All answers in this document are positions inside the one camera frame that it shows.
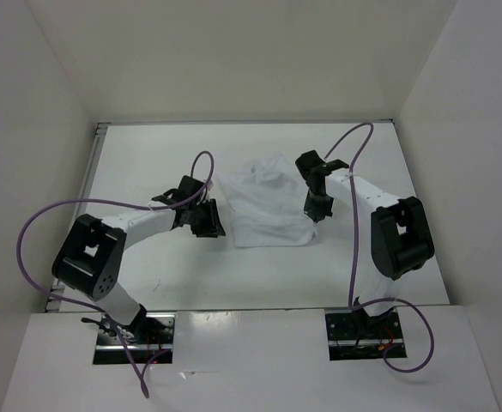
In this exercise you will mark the white skirt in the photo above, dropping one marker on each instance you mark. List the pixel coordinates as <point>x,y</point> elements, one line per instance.
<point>266,197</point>

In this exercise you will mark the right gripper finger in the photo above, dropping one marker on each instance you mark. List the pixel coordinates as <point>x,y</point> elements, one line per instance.
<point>325,205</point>
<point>310,207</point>

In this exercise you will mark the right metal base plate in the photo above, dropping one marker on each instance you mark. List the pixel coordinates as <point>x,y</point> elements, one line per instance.
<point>352,336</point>

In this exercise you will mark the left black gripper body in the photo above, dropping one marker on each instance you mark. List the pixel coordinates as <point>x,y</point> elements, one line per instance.
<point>194,204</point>

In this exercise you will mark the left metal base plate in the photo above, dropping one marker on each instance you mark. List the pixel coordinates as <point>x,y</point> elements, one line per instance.
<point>153,345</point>

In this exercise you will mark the metal base plate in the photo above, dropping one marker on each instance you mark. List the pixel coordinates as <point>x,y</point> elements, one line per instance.
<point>352,336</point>
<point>153,345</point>

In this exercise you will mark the aluminium table frame rail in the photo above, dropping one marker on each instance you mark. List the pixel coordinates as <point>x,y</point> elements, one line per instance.
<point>176,271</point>

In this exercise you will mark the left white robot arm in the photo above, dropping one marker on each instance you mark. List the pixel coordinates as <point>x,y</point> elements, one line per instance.
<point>90,258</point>

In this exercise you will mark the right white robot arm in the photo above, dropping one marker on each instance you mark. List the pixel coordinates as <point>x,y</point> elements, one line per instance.
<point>393,234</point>

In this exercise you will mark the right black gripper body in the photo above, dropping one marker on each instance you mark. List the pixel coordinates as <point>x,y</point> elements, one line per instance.
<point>317,193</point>

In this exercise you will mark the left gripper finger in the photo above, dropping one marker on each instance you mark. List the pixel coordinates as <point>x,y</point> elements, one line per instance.
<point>199,220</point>
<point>212,225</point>

